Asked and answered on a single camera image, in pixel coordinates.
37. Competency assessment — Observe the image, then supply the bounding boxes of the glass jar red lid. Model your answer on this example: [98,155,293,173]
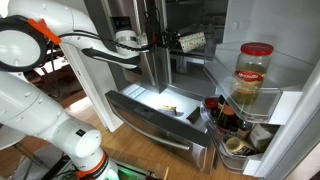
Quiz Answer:
[231,41,275,105]

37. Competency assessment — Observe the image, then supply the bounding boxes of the white chair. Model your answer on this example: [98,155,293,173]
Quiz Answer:
[0,124,63,180]

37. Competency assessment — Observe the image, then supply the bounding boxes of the confetti patterned paper cup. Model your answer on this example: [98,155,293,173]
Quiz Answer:
[178,31,207,54]

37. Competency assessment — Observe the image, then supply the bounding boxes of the red green burrito package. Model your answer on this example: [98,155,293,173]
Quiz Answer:
[186,106,202,125]

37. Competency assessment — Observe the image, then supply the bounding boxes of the stainless door with dispenser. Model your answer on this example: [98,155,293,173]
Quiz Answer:
[83,0,171,94]

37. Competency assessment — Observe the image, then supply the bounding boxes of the yellow jar lying sideways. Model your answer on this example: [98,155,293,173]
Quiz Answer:
[225,135,258,157]

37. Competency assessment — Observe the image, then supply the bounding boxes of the orange cable clip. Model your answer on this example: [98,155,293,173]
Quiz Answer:
[27,18,63,45]

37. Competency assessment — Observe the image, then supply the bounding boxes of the silver drawer handle bar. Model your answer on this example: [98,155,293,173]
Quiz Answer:
[111,103,192,151]

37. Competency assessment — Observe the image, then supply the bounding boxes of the grey drawer control panel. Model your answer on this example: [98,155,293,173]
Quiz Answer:
[133,106,155,118]

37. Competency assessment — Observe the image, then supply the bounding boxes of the dark bottle orange cap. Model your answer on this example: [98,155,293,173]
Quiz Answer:
[217,103,239,133]

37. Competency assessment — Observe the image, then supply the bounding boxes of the large clear door shelf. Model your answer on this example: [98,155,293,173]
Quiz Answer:
[203,41,316,126]

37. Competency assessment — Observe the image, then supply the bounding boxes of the red capped bottle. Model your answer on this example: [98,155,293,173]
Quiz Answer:
[204,97,220,119]

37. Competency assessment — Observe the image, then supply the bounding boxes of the refrigerator cabinet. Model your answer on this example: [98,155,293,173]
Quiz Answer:
[163,0,231,101]

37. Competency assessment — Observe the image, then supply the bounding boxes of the small bottle silver cap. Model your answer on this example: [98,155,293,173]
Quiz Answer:
[237,119,254,140]

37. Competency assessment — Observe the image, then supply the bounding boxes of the small clear door bin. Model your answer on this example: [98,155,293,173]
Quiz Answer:
[200,98,264,173]

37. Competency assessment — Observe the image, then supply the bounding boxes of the stainless steel freezer drawer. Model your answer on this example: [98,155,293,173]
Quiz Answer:
[104,83,216,174]

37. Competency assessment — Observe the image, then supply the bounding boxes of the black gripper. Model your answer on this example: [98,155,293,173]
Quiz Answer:
[148,30,183,50]

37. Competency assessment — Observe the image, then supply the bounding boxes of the white carton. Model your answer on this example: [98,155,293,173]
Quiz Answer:
[248,123,279,153]

